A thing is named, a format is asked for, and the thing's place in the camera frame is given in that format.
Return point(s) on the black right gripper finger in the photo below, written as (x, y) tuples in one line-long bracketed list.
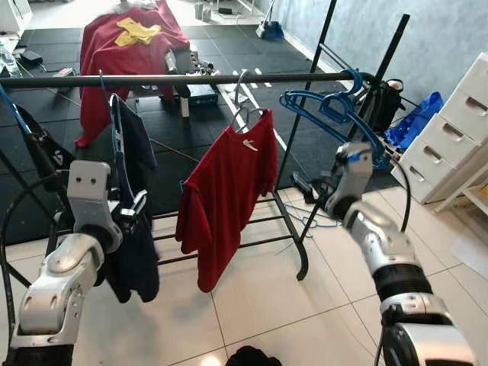
[(303, 179), (306, 191)]

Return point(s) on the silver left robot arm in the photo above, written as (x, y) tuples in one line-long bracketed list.
[(57, 282)]

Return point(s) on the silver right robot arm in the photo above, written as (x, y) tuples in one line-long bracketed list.
[(389, 252)]

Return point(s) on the blue plastic hanger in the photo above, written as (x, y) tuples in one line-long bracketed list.
[(4, 99), (371, 146), (117, 137), (335, 107)]

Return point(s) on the grey plastic hanger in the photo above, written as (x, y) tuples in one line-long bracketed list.
[(234, 118)]

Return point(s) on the dark navy t-shirt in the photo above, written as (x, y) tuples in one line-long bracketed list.
[(137, 259)]

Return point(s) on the wooden pallet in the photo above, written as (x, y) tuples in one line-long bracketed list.
[(393, 150)]

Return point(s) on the red t-shirt white logo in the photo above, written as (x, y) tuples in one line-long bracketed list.
[(225, 198)]

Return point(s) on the black backpack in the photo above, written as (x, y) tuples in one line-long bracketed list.
[(389, 107)]

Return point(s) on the blue bag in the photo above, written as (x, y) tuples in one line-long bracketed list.
[(415, 122)]

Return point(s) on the white drawer cabinet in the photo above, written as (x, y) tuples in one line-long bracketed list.
[(450, 130)]

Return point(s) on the dark red cloth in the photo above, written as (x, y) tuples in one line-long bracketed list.
[(107, 69)]

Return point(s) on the black metal clothes rack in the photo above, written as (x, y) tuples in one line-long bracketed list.
[(191, 78)]

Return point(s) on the blue dustpan with broom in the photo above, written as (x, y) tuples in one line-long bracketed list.
[(272, 32)]

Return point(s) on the black robot foot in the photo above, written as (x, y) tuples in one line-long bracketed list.
[(252, 357)]

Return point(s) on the yellow cloth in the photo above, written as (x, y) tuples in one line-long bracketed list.
[(137, 32)]

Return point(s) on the clear water bottle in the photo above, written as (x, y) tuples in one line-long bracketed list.
[(8, 61)]

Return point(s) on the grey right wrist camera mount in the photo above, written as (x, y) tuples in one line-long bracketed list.
[(352, 179)]

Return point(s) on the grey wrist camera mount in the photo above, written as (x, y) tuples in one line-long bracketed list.
[(88, 194), (352, 179)]

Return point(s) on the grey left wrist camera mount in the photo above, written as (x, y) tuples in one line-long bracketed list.
[(88, 194)]

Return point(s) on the white wooden frame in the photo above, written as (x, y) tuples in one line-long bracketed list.
[(461, 194)]

